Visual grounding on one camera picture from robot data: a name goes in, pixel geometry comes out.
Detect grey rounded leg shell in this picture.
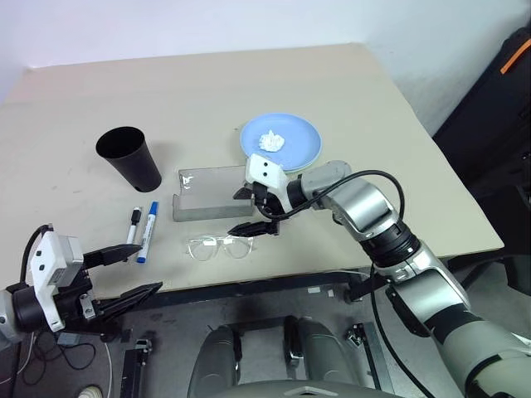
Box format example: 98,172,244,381
188,323,242,398
285,315,371,390

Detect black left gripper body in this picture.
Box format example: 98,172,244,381
52,264,103,329

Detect grey robot torso front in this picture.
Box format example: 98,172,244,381
213,378,402,398

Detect black equipment case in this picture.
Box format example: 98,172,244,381
431,26,531,200

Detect black table frame bar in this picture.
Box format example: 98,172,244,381
93,269,377,311

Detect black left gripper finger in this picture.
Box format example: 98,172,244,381
82,243,144,269
96,282,164,324

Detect black cable below right arm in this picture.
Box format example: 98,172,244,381
368,262,435,398

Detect grey rounded right leg shell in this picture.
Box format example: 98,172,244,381
285,315,371,390

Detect black tapered cup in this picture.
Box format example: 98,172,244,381
95,125,163,194

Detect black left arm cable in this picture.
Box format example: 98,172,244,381
19,224,54,288

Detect thin white floor cable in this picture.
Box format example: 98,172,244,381
102,341,114,398

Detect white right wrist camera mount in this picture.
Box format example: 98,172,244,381
244,153,294,217

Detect thin black floor cable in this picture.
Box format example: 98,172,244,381
15,331,100,387

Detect orange strap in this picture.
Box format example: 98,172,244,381
499,37,531,76

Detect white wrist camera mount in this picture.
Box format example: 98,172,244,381
30,230,85,333
244,153,294,217

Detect clear open glasses case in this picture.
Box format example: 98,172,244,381
171,164,256,223

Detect black cap whiteboard marker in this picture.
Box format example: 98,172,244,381
124,206,144,247

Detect grey rounded left leg shell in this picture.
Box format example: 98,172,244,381
188,323,242,398

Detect black metal floor stand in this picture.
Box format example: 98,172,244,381
119,328,153,398

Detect crumpled white tissue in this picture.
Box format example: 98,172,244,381
258,129,287,153

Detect blue cap whiteboard marker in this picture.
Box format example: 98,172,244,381
136,201,161,265

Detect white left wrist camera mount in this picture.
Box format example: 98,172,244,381
30,230,85,333

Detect black metal floor bracket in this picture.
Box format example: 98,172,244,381
345,322,394,393

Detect light blue plate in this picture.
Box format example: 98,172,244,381
240,112,324,172

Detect clear frame glasses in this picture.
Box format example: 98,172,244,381
184,235,256,263

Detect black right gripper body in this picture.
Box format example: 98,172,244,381
251,182,288,237

